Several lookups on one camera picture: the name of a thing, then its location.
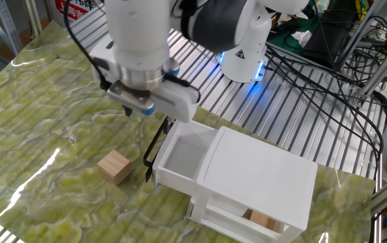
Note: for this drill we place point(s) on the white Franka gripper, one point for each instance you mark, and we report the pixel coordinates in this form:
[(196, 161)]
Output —
[(180, 103)]

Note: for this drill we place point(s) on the light wooden cube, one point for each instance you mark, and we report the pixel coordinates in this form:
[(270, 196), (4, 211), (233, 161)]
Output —
[(114, 167)]

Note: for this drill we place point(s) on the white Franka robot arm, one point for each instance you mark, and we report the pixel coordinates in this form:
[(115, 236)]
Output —
[(139, 33)]

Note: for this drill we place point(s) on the blue capped metal connector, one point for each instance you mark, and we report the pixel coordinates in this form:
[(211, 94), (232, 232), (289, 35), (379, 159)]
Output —
[(174, 71)]

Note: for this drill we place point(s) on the green marble pattern mat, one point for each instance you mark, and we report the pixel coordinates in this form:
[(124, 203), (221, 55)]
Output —
[(62, 118)]

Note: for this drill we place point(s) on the red sign with white letters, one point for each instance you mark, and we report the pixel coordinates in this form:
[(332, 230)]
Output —
[(79, 10)]

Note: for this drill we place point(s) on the wooden block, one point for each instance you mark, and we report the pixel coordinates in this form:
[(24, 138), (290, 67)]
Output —
[(262, 221)]

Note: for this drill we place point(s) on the dark green mat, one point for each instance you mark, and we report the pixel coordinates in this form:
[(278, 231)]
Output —
[(281, 38)]

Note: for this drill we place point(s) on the perforated steel shelf upright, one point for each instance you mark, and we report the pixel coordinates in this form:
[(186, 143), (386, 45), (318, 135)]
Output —
[(8, 25)]

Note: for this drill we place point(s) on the crumpled white paper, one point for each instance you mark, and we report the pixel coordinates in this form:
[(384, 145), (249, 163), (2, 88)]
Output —
[(301, 38)]

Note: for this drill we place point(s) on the black device box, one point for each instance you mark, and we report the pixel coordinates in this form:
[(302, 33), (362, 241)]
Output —
[(325, 45)]

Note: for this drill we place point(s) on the silver camera with blue cap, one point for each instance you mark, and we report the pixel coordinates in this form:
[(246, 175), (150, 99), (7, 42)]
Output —
[(131, 98)]

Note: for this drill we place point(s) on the white plastic drawer cabinet frame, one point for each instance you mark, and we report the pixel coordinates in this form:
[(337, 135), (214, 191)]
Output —
[(257, 168)]

